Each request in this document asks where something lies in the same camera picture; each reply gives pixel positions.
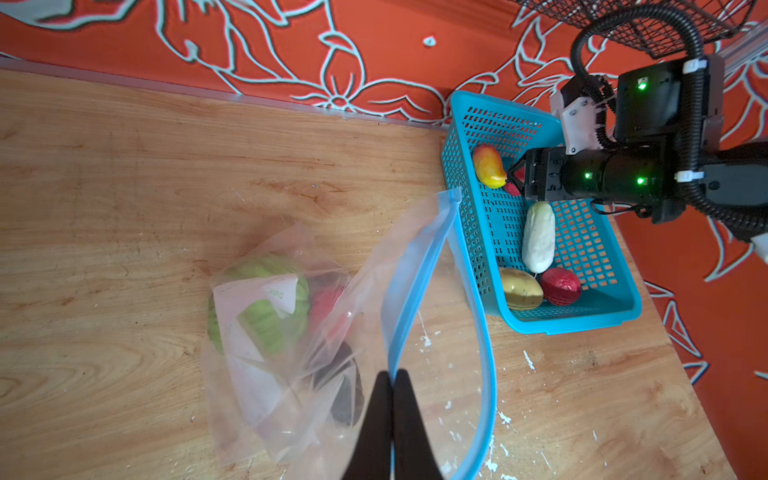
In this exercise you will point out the black wire wall basket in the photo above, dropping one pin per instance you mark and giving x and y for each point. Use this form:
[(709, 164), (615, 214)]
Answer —
[(714, 20)]

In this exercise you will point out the yellow red peach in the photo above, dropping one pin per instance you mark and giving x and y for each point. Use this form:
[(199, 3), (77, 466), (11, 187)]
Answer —
[(488, 166)]

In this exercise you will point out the green cabbage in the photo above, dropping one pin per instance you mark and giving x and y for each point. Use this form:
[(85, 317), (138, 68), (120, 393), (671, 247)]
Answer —
[(273, 330)]

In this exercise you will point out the red fruit front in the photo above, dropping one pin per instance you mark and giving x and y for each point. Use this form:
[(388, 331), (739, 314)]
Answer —
[(560, 287)]

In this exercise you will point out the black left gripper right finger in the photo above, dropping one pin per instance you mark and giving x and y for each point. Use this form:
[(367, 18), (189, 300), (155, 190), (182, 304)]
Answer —
[(413, 456)]

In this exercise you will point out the yellow potato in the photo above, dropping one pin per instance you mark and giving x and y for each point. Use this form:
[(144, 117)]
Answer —
[(522, 291)]

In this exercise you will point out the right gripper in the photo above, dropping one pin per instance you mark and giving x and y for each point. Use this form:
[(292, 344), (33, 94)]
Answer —
[(634, 179)]

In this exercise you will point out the dark avocado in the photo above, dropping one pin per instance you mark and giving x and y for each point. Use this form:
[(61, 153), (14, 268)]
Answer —
[(346, 409)]

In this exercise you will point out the red fruit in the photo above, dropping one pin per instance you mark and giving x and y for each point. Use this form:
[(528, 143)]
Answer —
[(322, 304), (560, 287), (515, 182)]

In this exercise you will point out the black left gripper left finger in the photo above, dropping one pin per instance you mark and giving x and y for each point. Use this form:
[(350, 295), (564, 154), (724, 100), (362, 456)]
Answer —
[(371, 457)]

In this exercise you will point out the turquoise plastic basket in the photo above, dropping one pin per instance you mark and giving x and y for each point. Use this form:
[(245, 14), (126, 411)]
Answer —
[(493, 223)]

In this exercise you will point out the white radish with leaves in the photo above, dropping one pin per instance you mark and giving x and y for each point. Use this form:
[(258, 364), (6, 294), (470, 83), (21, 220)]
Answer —
[(539, 236)]

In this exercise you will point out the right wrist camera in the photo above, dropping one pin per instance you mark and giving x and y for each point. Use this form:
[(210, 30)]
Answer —
[(648, 106)]

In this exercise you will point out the clear zip top bag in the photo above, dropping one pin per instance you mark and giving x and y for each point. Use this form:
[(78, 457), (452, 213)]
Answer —
[(413, 305)]

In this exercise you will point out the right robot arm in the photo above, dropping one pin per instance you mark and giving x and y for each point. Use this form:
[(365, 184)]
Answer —
[(728, 186)]

